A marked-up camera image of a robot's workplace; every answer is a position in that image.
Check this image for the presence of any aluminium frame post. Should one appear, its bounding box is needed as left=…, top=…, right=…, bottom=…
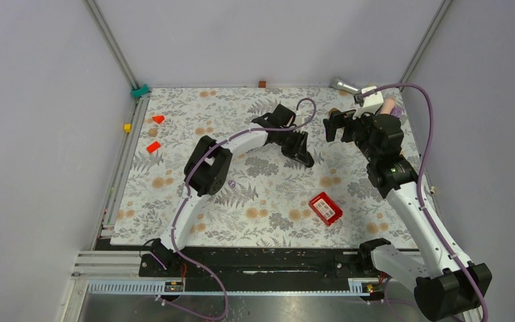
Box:
left=82, top=0, right=139, bottom=91
left=400, top=0, right=455, bottom=83

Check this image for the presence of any floral table mat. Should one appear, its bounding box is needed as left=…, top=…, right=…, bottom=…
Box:
left=111, top=87, right=416, bottom=249

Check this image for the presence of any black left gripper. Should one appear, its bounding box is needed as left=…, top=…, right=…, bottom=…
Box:
left=275, top=127, right=308, bottom=164

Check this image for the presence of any white slotted cable duct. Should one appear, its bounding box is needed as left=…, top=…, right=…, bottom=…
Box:
left=87, top=280, right=374, bottom=297

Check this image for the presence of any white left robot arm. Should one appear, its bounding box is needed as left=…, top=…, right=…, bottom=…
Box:
left=149, top=98, right=317, bottom=276

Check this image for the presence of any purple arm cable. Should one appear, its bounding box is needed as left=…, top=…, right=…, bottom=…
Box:
left=357, top=83, right=490, bottom=322
left=155, top=97, right=317, bottom=322

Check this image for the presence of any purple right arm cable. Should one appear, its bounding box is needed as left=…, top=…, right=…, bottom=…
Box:
left=357, top=83, right=490, bottom=322

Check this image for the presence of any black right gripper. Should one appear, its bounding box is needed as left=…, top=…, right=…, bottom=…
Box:
left=323, top=107, right=380, bottom=162

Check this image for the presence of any red rectangular block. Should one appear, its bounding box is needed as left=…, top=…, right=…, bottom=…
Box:
left=146, top=142, right=161, bottom=154

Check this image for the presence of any aluminium frame post right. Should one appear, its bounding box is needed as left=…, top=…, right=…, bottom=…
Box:
left=400, top=0, right=455, bottom=83

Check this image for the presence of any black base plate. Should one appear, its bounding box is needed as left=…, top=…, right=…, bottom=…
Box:
left=138, top=247, right=383, bottom=292

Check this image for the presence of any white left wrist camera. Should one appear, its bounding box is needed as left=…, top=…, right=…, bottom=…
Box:
left=291, top=114, right=306, bottom=128

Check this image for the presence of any purple glitter microphone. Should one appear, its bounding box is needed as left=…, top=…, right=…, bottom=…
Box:
left=390, top=106, right=403, bottom=119

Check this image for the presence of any red parts bin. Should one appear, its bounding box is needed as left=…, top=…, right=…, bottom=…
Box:
left=308, top=192, right=343, bottom=226

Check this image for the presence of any red wedge block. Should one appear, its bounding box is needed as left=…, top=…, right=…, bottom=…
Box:
left=152, top=115, right=165, bottom=124

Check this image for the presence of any pink microphone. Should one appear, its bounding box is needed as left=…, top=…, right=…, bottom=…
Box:
left=380, top=97, right=397, bottom=115

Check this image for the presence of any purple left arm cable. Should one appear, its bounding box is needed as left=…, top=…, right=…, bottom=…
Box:
left=155, top=97, right=317, bottom=322

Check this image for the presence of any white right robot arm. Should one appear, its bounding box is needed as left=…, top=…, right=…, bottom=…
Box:
left=323, top=109, right=492, bottom=321

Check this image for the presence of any aluminium frame post left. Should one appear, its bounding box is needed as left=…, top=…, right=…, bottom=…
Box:
left=82, top=0, right=139, bottom=91

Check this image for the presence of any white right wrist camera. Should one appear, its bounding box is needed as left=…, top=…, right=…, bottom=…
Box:
left=353, top=86, right=384, bottom=118

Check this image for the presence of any plain wooden cube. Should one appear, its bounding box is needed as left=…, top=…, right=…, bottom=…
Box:
left=148, top=128, right=158, bottom=137

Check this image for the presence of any teal arch block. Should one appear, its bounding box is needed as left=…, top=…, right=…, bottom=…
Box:
left=131, top=84, right=150, bottom=99

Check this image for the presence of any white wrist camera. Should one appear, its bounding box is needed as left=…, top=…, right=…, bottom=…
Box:
left=291, top=114, right=306, bottom=128
left=353, top=86, right=384, bottom=118

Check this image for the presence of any silver microphone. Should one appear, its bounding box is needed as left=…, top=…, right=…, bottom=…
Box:
left=329, top=77, right=361, bottom=95

